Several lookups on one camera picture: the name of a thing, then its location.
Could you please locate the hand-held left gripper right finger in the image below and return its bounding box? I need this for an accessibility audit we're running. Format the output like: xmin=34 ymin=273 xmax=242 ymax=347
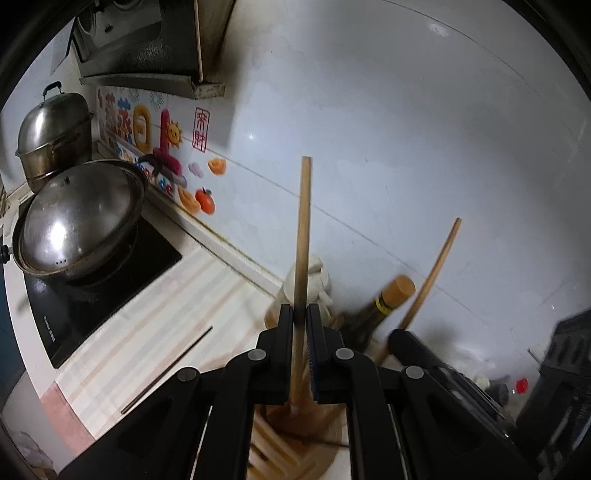
xmin=305 ymin=304 xmax=537 ymax=480

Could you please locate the dark sauce bottle yellow cap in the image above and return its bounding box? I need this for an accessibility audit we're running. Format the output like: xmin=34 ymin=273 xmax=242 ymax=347
xmin=342 ymin=275 xmax=417 ymax=352

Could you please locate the white ceramic jar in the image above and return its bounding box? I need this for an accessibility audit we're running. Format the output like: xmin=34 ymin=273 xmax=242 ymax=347
xmin=264 ymin=253 xmax=334 ymax=331

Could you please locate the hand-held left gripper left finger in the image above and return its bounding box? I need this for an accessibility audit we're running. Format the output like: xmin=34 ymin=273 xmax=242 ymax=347
xmin=55 ymin=304 xmax=296 ymax=480

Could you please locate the steel steamer pot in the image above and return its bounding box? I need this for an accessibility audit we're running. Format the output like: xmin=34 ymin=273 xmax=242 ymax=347
xmin=15 ymin=82 xmax=96 ymax=194

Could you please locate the steel wok lid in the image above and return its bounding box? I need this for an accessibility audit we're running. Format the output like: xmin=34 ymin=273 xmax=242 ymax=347
xmin=22 ymin=162 xmax=142 ymax=274

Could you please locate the colourful wall sticker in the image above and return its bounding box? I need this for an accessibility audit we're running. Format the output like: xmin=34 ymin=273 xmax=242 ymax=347
xmin=95 ymin=86 xmax=228 ymax=216

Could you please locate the black chopstick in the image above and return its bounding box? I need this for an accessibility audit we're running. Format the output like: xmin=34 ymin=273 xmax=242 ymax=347
xmin=120 ymin=326 xmax=214 ymax=414

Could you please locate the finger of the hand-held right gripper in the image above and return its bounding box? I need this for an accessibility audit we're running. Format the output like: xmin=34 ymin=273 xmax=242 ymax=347
xmin=388 ymin=328 xmax=452 ymax=371

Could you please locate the steel wok with black handles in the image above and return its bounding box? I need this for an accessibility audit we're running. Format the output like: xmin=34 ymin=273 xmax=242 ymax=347
xmin=0 ymin=154 xmax=182 ymax=291

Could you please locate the black induction cooktop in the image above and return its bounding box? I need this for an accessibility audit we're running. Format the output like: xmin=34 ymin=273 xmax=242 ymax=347
xmin=18 ymin=198 xmax=184 ymax=369

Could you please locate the black range hood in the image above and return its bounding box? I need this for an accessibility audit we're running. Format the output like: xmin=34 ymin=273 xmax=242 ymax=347
xmin=69 ymin=0 xmax=237 ymax=100

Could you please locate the wooden slotted utensil holder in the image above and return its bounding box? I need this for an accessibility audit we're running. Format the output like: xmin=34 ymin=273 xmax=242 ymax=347
xmin=248 ymin=401 xmax=345 ymax=480

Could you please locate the brown wooden chopstick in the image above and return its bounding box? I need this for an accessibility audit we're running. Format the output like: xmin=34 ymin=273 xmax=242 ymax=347
xmin=288 ymin=156 xmax=313 ymax=414

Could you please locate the light wooden chopstick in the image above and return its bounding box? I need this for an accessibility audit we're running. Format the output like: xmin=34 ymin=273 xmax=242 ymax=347
xmin=373 ymin=217 xmax=463 ymax=366

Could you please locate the blue cabinet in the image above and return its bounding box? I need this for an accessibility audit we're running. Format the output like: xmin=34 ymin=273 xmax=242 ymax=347
xmin=0 ymin=261 xmax=29 ymax=408

